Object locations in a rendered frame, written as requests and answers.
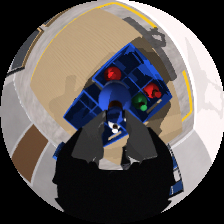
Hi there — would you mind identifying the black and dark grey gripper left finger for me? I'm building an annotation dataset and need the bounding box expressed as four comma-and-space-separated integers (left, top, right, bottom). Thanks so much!
52, 109, 107, 185

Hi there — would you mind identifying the blue crate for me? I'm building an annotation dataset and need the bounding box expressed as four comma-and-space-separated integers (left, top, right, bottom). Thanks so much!
92, 43, 172, 123
63, 83, 128, 147

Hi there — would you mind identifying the red bottle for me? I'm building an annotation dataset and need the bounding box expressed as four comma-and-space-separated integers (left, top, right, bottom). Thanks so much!
104, 66, 121, 81
142, 82, 161, 98

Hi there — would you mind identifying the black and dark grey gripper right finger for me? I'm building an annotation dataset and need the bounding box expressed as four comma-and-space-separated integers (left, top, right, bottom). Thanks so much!
123, 109, 176, 187

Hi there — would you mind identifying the green bottle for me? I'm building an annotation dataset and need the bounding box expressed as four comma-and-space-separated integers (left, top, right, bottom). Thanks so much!
132, 92, 147, 111

